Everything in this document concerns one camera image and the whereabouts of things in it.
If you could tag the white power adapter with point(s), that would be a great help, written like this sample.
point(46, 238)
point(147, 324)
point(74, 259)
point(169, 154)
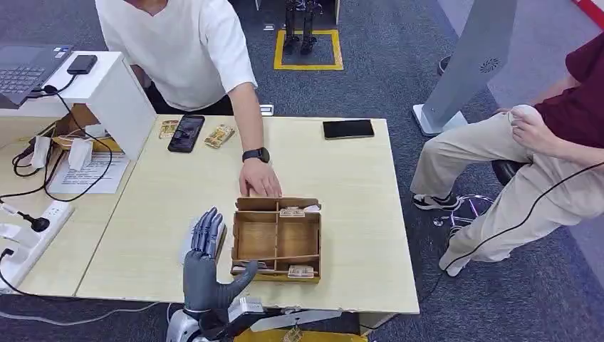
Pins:
point(40, 152)
point(80, 153)

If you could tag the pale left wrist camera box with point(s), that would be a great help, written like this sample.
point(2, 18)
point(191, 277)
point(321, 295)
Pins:
point(245, 309)

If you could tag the black plug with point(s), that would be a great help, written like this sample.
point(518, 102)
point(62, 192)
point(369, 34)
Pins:
point(38, 224)

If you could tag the brown cardboard box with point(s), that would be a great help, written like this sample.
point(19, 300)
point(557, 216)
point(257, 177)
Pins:
point(78, 118)

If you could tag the black stool with chrome base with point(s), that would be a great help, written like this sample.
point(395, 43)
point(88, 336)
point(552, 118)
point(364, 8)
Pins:
point(505, 171)

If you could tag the printed paper sheet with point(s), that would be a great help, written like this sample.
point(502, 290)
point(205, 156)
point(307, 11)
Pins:
point(89, 174)

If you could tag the white power strip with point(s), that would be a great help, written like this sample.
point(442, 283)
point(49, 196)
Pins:
point(42, 236)

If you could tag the wooden compartment card box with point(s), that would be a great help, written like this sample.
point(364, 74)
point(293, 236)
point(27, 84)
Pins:
point(277, 240)

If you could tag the white desk riser shelf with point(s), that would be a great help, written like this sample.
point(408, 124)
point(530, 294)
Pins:
point(113, 99)

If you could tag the silver floor socket plate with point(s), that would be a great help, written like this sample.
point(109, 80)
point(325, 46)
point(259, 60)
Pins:
point(267, 110)

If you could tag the white bar under desk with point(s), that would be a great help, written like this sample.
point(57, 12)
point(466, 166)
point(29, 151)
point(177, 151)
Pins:
point(302, 320)

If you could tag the flat silver card reader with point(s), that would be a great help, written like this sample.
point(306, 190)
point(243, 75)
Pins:
point(188, 236)

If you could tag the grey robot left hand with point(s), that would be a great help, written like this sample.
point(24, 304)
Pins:
point(205, 278)

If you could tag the black power bank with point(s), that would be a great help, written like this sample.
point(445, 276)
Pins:
point(82, 64)

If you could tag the person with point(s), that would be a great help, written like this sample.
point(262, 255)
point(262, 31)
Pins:
point(519, 160)
point(184, 47)

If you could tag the grey kiosk stand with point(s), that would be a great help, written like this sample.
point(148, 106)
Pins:
point(467, 61)

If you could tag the black smartphone with plain screen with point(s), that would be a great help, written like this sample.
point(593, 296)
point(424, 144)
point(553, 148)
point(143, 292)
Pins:
point(348, 129)

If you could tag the grey laptop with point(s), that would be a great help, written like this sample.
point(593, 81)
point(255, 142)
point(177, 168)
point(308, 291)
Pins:
point(23, 71)

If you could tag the person's left hand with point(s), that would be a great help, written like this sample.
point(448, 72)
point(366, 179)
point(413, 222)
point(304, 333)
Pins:
point(533, 132)
point(259, 179)

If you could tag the black wristwatch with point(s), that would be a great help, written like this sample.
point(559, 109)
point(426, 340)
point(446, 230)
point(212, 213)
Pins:
point(255, 155)

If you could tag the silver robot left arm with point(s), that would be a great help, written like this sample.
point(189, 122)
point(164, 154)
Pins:
point(188, 328)

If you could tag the black smartphone with lit screen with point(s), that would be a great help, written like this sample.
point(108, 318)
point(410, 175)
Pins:
point(186, 133)

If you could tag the black robot legs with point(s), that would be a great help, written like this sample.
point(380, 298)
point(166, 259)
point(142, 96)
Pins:
point(302, 28)

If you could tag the yellow floor tape square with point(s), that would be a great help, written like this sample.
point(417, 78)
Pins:
point(337, 52)

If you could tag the card stack in box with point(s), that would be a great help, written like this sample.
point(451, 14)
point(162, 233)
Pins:
point(301, 272)
point(292, 212)

